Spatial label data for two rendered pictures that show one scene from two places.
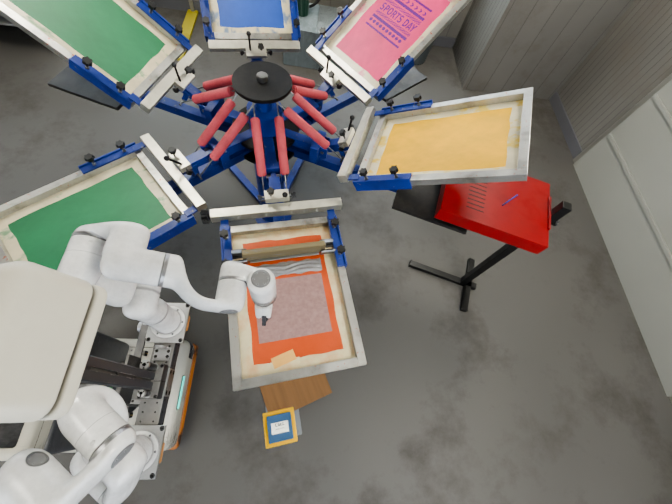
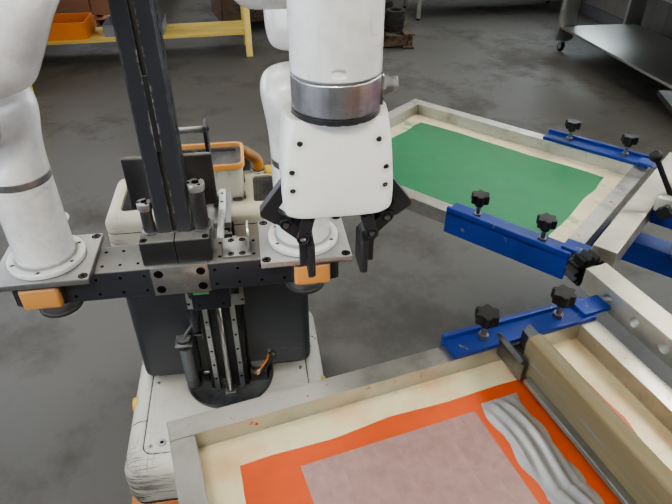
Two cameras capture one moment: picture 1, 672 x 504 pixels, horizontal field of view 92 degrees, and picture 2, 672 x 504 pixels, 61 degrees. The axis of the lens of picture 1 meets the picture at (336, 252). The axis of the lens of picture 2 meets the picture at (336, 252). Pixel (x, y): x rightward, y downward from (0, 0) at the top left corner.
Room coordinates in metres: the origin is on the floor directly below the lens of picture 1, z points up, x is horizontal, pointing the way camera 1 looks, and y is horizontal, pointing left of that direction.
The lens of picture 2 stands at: (0.32, -0.29, 1.72)
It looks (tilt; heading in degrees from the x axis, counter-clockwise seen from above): 36 degrees down; 96
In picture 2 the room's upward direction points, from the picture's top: straight up
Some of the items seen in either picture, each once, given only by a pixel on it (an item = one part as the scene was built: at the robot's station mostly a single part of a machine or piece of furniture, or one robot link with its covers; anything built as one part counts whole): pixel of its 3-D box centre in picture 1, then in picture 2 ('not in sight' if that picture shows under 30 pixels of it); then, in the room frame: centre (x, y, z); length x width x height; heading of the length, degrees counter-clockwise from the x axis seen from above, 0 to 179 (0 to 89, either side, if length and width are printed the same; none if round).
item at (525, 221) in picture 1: (493, 200); not in sight; (1.34, -0.79, 1.06); 0.61 x 0.46 x 0.12; 86
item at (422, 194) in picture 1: (366, 174); not in sight; (1.39, -0.04, 0.91); 1.34 x 0.41 x 0.08; 86
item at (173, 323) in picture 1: (157, 317); (300, 195); (0.17, 0.57, 1.21); 0.16 x 0.13 x 0.15; 105
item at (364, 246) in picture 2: not in sight; (374, 236); (0.31, 0.18, 1.40); 0.03 x 0.03 x 0.07; 15
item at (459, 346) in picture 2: (227, 254); (518, 336); (0.57, 0.51, 0.98); 0.30 x 0.05 x 0.07; 26
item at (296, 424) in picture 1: (282, 422); not in sight; (-0.08, 0.01, 0.48); 0.22 x 0.22 x 0.96; 26
